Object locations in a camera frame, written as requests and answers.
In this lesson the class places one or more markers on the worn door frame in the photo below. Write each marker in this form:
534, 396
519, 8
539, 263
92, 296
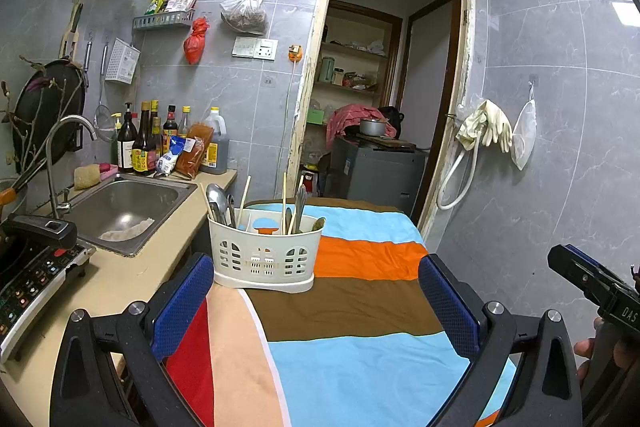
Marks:
307, 82

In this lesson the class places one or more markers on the striped tablecloth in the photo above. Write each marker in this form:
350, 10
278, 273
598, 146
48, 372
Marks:
360, 357

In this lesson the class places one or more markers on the person's right hand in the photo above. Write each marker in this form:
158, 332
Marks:
582, 352

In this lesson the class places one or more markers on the green canister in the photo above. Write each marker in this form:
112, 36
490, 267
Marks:
327, 70

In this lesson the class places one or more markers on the metal strainer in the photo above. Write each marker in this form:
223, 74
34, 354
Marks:
103, 122

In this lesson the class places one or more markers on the dark pump bottle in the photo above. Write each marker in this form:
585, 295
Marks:
126, 147

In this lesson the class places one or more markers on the blue white packet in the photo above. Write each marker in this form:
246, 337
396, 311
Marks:
169, 159

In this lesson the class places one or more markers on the red plastic bag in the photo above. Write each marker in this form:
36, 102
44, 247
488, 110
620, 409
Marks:
196, 44

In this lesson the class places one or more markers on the steel faucet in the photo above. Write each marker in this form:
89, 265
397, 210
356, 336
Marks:
50, 167

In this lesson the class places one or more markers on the dark sauce bottle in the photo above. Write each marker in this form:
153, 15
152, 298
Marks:
156, 132
144, 147

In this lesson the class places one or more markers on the glass jar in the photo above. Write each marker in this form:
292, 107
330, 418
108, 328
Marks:
339, 77

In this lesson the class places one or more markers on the induction cooker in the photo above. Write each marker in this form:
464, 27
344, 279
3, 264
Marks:
30, 287

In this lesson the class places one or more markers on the white plastic utensil holder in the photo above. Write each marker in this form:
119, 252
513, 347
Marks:
265, 257

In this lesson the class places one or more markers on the dark bottle red label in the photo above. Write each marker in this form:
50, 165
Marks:
170, 127

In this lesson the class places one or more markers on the dark oil jug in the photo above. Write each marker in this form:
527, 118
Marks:
215, 147

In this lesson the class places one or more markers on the gold spoon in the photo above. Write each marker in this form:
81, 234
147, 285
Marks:
318, 223

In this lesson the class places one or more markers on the steel sink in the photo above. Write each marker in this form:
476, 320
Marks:
130, 202

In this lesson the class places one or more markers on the pink cloth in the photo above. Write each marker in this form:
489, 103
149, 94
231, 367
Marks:
345, 119

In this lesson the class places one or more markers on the yellow sponge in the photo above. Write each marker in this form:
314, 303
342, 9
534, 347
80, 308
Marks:
87, 177

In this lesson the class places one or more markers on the silver fork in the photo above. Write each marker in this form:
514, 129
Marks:
300, 202

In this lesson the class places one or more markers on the wooden cutting board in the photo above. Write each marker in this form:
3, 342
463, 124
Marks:
387, 142

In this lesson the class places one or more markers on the pink dish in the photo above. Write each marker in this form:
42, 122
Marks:
109, 171

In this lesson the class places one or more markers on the white dishcloth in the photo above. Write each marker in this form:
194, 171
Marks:
127, 229

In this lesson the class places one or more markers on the clear bottle yellow cap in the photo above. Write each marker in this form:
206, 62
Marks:
184, 124

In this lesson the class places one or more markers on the white mesh bag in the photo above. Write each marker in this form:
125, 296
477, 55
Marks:
524, 137

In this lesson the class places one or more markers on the large silver spoon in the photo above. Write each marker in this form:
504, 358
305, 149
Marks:
216, 202

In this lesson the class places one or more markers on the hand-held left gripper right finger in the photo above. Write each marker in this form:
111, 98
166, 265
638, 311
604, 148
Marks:
447, 302

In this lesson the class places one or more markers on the black wok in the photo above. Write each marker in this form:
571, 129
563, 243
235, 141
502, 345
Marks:
47, 107

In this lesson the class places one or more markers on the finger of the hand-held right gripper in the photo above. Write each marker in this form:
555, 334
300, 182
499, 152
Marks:
565, 263

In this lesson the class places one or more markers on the wooden shelf unit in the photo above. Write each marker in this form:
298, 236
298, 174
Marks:
350, 52

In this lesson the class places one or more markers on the small white hanging basket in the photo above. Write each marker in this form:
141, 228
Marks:
122, 62

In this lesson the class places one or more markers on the grey cabinet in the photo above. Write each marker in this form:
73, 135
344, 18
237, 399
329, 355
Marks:
375, 177

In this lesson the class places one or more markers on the black bag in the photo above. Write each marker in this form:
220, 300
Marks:
392, 117

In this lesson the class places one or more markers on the grey wall rack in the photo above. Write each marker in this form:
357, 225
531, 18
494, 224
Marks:
162, 21

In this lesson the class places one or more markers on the hanging metal ladle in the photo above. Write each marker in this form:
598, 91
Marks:
88, 62

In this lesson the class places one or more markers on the wall switch panel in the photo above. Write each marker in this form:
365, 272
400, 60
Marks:
255, 48

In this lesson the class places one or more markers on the orange plug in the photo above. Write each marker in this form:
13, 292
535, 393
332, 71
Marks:
295, 53

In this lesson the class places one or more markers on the metal pot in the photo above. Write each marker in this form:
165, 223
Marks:
372, 128

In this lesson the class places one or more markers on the cream rubber gloves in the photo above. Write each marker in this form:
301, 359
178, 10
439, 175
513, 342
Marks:
487, 122

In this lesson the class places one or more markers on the steel container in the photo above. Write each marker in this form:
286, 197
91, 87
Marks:
12, 204

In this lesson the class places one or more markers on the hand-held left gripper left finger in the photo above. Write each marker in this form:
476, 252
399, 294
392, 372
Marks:
182, 302

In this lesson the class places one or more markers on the wooden spatula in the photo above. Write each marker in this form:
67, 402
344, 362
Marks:
75, 22

